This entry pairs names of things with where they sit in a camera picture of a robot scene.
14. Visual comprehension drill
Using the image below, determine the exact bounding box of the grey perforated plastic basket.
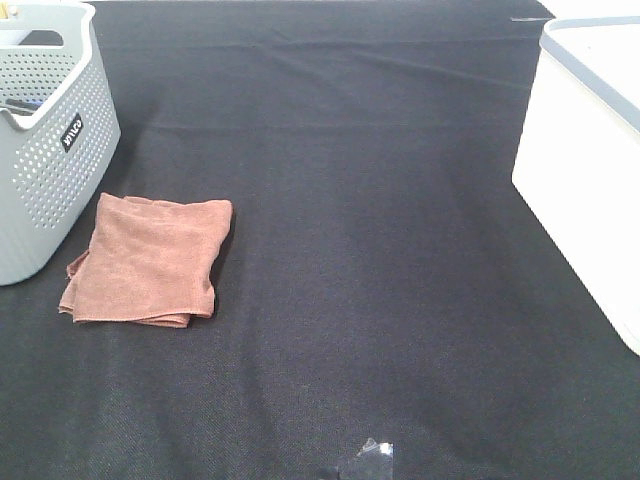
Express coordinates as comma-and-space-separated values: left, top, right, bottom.
1, 1, 121, 285

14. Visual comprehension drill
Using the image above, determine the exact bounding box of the dark item inside basket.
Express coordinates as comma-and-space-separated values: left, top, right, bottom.
1, 98, 42, 116

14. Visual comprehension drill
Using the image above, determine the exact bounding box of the black table cloth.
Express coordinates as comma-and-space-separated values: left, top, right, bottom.
1, 1, 639, 479

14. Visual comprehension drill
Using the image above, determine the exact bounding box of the pink towel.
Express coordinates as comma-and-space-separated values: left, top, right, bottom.
58, 193, 233, 328

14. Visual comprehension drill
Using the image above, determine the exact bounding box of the white storage box grey rim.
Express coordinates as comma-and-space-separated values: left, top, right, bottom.
512, 16, 639, 352

